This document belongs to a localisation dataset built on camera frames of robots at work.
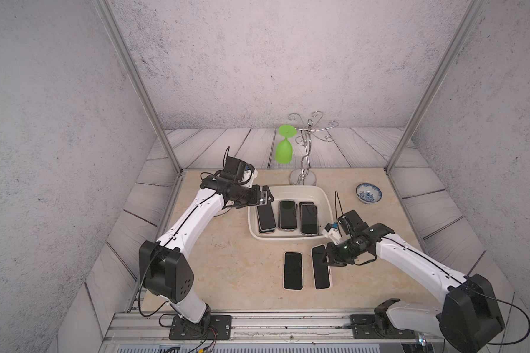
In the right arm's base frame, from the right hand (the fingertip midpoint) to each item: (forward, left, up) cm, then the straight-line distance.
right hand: (323, 262), depth 78 cm
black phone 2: (-3, +1, -1) cm, 3 cm away
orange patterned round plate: (+27, +41, -7) cm, 49 cm away
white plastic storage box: (+39, -2, -10) cm, 40 cm away
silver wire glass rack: (+48, +2, -7) cm, 49 cm away
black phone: (-2, +10, -9) cm, 14 cm away
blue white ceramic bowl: (+38, -28, -8) cm, 48 cm away
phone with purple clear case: (+22, +2, -7) cm, 23 cm away
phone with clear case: (+23, +12, -5) cm, 26 cm away
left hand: (+18, +20, +13) cm, 30 cm away
